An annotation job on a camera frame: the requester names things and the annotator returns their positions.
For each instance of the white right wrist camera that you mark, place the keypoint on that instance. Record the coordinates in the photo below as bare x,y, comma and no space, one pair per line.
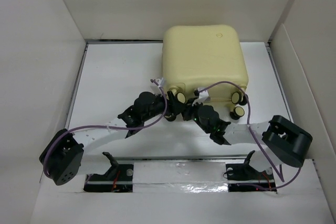
201,96

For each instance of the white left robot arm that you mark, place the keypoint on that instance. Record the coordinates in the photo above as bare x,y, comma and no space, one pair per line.
61,159

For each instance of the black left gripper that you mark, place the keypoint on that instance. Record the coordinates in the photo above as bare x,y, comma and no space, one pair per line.
175,106

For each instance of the yellow suitcase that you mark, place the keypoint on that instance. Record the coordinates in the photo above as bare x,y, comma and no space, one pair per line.
210,56

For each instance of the metal base rail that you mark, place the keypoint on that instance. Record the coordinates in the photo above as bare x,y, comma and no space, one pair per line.
179,177

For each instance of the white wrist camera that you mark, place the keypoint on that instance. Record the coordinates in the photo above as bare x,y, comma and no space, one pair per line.
201,96
157,82

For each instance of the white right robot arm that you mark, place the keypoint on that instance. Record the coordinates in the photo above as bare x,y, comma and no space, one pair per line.
279,141

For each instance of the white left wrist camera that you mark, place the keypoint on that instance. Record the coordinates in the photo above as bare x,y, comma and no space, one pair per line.
157,82

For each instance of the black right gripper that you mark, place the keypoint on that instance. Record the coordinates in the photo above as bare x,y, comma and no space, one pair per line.
185,113

